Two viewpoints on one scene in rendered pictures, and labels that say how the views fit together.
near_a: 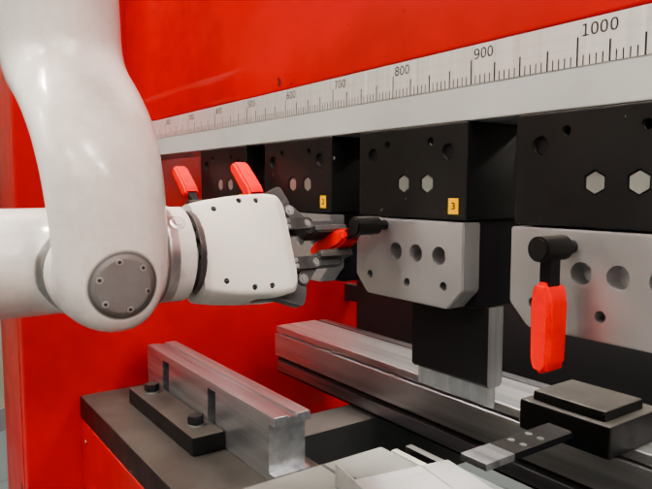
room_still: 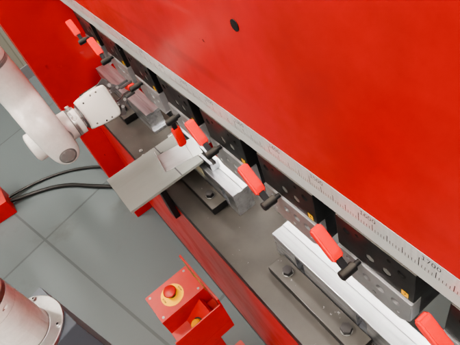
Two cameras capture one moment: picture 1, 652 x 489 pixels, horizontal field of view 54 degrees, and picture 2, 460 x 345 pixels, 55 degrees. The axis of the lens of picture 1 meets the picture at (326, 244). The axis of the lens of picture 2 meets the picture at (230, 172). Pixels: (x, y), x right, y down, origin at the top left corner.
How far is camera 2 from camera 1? 87 cm
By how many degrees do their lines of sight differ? 43
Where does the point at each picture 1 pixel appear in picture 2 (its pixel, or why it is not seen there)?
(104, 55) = (29, 98)
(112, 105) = (40, 118)
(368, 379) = not seen: hidden behind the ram
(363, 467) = (166, 146)
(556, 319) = (179, 136)
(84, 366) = (74, 83)
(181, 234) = (77, 121)
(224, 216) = (87, 104)
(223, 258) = (93, 118)
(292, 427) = (155, 113)
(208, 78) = not seen: outside the picture
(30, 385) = (57, 99)
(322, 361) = not seen: hidden behind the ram
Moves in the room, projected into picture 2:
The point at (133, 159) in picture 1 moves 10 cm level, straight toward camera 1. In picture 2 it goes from (53, 131) to (55, 156)
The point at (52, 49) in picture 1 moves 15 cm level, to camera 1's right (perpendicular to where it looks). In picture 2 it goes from (16, 106) to (72, 93)
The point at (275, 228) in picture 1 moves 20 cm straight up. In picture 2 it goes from (105, 98) to (68, 36)
